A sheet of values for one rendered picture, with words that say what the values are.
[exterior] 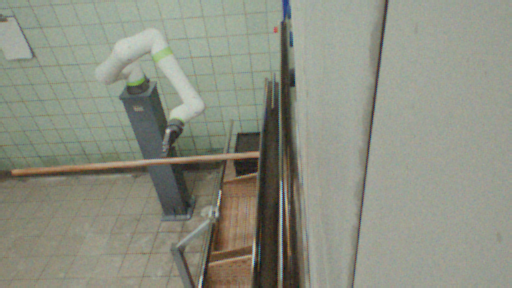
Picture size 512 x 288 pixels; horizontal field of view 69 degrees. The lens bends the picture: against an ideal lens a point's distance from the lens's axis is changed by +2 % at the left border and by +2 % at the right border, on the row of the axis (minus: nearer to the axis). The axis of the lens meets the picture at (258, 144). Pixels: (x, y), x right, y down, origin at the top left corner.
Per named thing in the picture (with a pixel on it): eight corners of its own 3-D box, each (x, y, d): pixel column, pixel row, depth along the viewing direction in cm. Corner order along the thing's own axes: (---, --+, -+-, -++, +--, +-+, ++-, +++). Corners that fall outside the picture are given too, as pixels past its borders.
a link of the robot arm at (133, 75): (118, 84, 242) (107, 57, 230) (137, 74, 251) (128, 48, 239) (129, 89, 235) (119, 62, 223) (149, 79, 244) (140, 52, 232)
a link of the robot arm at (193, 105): (162, 63, 213) (152, 66, 203) (176, 52, 209) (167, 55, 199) (197, 116, 219) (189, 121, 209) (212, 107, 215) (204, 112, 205)
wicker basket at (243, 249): (292, 194, 243) (290, 162, 226) (297, 270, 199) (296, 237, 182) (219, 198, 247) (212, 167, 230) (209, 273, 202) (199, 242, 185)
